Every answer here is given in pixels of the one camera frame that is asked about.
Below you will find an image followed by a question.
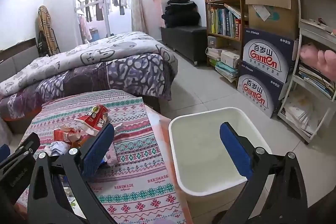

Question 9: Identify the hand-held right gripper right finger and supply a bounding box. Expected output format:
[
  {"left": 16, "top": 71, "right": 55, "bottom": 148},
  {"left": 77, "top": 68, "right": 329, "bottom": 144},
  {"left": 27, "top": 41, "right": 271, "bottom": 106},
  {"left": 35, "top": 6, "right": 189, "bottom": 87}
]
[{"left": 212, "top": 122, "right": 308, "bottom": 224}]

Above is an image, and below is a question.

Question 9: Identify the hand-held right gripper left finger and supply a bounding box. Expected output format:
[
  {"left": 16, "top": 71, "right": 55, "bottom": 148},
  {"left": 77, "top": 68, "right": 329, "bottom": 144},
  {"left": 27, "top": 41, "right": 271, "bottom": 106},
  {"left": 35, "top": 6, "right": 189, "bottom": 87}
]
[{"left": 28, "top": 123, "right": 119, "bottom": 224}]

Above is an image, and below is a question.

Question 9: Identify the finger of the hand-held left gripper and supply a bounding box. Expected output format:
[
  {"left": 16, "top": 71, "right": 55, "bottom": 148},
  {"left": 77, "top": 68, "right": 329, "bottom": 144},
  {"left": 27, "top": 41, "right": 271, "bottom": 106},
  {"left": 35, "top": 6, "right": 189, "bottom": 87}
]
[{"left": 0, "top": 132, "right": 41, "bottom": 170}]

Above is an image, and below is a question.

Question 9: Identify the red drink carton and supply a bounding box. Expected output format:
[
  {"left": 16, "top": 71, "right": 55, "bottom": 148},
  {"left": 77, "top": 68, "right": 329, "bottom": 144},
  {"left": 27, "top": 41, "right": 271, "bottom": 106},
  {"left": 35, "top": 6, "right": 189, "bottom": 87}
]
[{"left": 74, "top": 105, "right": 110, "bottom": 136}]

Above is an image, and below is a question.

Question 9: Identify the white paper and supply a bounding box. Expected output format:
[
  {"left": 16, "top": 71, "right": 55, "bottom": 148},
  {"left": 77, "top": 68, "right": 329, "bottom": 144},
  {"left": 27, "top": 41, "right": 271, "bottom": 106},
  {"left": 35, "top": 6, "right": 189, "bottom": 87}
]
[{"left": 49, "top": 141, "right": 73, "bottom": 157}]

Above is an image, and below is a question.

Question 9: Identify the white plastic trash bin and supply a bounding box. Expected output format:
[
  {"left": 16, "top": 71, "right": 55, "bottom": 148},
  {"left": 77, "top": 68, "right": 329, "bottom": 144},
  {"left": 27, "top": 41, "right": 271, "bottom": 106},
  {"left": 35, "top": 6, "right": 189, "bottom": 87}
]
[{"left": 168, "top": 107, "right": 273, "bottom": 224}]

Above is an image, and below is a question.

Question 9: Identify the pink wrapper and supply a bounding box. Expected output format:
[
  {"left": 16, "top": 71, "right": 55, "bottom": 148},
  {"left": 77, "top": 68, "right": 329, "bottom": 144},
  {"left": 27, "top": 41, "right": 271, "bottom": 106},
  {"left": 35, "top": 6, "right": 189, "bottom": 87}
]
[{"left": 102, "top": 142, "right": 118, "bottom": 166}]

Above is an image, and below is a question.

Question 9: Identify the patterned red green tablecloth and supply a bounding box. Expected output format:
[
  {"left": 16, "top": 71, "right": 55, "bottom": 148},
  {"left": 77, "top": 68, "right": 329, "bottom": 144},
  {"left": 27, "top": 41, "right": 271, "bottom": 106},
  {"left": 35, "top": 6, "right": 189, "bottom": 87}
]
[{"left": 16, "top": 89, "right": 190, "bottom": 224}]

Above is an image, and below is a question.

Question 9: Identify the blue water bottle box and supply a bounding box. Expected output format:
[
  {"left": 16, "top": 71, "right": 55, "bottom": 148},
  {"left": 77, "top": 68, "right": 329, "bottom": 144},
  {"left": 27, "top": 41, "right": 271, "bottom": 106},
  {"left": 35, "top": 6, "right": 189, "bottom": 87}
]
[
  {"left": 237, "top": 61, "right": 287, "bottom": 119},
  {"left": 240, "top": 28, "right": 300, "bottom": 84}
]

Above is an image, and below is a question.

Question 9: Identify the purple patterned bed cover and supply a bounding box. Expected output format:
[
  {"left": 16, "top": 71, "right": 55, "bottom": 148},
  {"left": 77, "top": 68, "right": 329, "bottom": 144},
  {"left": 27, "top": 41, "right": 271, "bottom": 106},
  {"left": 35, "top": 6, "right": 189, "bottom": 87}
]
[{"left": 0, "top": 53, "right": 179, "bottom": 123}]

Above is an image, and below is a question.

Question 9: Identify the grey padded headboard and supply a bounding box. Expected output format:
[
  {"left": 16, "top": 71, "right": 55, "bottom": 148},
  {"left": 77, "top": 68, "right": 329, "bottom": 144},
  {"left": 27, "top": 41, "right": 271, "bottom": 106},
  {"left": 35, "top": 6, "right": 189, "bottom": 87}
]
[{"left": 0, "top": 38, "right": 38, "bottom": 78}]

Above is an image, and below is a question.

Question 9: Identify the stack of books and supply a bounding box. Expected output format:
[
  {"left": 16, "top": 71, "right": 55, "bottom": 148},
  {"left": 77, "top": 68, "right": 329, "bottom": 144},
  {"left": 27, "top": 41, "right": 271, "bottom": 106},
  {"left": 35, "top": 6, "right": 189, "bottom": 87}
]
[{"left": 206, "top": 36, "right": 241, "bottom": 83}]

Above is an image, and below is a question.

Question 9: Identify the grey cartoon print quilt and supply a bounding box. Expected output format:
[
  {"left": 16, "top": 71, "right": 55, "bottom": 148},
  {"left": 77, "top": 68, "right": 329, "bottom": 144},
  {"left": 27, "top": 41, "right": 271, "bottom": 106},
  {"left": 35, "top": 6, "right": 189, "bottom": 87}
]
[{"left": 0, "top": 31, "right": 179, "bottom": 98}]

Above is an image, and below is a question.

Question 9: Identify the plaid coat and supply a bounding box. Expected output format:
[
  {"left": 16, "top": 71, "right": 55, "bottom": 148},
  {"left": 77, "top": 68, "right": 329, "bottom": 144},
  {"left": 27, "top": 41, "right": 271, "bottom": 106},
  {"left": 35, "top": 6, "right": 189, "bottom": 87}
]
[{"left": 36, "top": 6, "right": 60, "bottom": 57}]

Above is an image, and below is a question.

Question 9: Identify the black storage bench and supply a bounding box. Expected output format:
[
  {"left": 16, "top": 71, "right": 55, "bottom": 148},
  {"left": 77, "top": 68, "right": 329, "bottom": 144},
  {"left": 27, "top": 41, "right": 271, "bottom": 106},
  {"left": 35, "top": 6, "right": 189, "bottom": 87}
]
[{"left": 161, "top": 26, "right": 208, "bottom": 66}]

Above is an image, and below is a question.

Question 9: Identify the pink plush toy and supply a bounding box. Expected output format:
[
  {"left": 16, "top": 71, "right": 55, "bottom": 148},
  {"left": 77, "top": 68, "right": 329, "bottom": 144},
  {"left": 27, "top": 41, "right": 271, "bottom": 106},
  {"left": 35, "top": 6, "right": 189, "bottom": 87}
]
[{"left": 300, "top": 43, "right": 336, "bottom": 82}]

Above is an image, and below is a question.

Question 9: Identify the sliding glass door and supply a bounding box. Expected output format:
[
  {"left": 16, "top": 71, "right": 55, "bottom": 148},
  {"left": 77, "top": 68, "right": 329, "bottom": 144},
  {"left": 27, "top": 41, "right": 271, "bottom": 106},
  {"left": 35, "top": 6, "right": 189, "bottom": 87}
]
[{"left": 70, "top": 0, "right": 135, "bottom": 41}]

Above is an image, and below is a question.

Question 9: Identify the wooden bookshelf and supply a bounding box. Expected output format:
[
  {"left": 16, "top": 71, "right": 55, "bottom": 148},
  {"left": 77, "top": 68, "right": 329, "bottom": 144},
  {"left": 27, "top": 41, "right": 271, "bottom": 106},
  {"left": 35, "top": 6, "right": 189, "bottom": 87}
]
[{"left": 199, "top": 0, "right": 249, "bottom": 67}]

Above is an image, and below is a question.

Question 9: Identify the brown cardboard box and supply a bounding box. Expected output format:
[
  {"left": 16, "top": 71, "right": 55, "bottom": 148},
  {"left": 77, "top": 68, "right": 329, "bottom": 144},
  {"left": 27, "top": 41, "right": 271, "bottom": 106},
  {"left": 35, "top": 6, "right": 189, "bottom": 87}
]
[{"left": 245, "top": 0, "right": 300, "bottom": 40}]

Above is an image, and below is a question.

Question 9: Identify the white shelf unit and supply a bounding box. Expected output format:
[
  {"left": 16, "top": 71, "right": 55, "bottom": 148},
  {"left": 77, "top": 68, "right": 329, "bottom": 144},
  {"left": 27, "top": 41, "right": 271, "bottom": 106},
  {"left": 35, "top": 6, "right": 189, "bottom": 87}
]
[{"left": 278, "top": 0, "right": 336, "bottom": 145}]

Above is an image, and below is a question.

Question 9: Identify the pile of black clothes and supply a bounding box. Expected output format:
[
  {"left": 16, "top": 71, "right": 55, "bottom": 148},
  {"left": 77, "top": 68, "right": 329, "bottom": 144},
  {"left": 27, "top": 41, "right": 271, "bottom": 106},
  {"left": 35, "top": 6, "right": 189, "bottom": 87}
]
[{"left": 161, "top": 0, "right": 201, "bottom": 28}]

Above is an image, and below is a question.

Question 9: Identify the row of hanging clothes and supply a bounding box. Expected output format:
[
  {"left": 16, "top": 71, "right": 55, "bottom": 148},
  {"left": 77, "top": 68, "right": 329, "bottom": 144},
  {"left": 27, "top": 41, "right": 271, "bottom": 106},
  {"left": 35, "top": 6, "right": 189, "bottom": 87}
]
[{"left": 76, "top": 0, "right": 132, "bottom": 23}]

